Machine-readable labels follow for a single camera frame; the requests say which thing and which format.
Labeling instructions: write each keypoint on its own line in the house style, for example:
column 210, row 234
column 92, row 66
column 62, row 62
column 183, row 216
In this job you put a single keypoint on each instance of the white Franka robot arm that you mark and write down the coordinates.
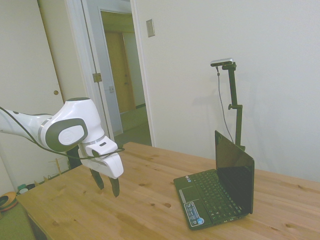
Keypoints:
column 72, row 117

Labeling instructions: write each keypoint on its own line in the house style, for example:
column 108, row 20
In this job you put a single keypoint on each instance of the white open door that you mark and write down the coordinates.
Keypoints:
column 100, row 57

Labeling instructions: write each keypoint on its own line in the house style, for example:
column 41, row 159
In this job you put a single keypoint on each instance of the wooden dish rack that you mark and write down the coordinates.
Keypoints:
column 56, row 168

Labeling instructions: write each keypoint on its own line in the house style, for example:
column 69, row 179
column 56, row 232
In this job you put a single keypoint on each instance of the black laptop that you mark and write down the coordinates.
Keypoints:
column 232, row 170

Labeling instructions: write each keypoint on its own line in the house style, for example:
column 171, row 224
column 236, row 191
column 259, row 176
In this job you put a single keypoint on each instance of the round closet door knob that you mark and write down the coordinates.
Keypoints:
column 56, row 92

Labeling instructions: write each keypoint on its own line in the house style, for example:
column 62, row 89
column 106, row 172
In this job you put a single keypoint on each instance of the grey wall switch plate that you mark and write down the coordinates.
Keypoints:
column 150, row 28

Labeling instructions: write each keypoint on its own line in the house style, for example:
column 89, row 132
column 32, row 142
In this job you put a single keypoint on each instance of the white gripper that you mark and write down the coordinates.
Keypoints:
column 113, row 166

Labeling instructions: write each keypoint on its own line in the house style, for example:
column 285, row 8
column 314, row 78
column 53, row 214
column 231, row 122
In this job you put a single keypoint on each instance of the white green-lidded container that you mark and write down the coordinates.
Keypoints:
column 22, row 189

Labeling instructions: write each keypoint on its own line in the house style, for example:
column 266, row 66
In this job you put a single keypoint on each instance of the white closet door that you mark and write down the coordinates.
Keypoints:
column 27, row 55

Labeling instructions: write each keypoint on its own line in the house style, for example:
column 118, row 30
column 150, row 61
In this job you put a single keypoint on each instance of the brown wooden door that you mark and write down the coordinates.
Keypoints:
column 120, row 72

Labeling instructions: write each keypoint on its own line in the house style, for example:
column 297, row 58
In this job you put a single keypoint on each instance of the silver exterior camera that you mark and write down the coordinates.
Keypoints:
column 222, row 61

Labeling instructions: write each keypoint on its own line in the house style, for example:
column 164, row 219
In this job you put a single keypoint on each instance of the orange bowl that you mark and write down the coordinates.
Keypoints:
column 8, row 200

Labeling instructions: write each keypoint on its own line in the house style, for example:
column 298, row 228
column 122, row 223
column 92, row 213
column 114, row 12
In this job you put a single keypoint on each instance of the brass door hinge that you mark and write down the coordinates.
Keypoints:
column 97, row 77

